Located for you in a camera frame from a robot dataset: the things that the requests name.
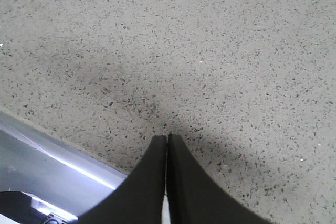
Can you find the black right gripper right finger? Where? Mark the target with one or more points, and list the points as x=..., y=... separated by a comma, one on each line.
x=193, y=196

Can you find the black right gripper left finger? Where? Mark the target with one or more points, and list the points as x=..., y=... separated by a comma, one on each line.
x=139, y=198

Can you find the grey metal table edge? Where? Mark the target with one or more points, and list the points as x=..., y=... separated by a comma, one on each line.
x=46, y=181

